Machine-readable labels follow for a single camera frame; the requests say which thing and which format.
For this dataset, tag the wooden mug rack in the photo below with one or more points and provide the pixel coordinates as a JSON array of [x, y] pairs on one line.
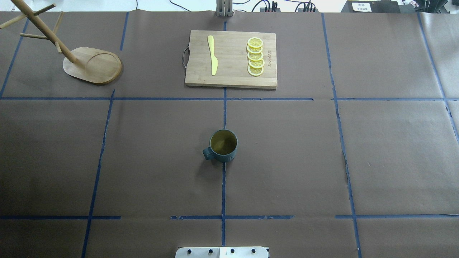
[[92, 65]]

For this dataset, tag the bamboo cutting board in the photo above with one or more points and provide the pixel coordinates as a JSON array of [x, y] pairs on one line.
[[230, 50]]

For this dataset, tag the teal ribbed mug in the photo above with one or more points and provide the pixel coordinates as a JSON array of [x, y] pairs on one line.
[[222, 146]]

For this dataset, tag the lemon slice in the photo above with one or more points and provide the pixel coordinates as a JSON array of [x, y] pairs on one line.
[[256, 63], [255, 56], [255, 71], [255, 42], [251, 50]]

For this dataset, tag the white pedestal column base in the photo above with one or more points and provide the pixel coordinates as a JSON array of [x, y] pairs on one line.
[[223, 252]]

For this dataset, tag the yellow plastic knife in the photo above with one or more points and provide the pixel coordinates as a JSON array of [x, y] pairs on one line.
[[214, 60]]

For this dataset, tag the black box with label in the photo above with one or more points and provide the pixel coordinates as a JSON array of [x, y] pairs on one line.
[[371, 6]]

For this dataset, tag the aluminium frame post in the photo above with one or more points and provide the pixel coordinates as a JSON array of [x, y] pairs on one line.
[[224, 8]]

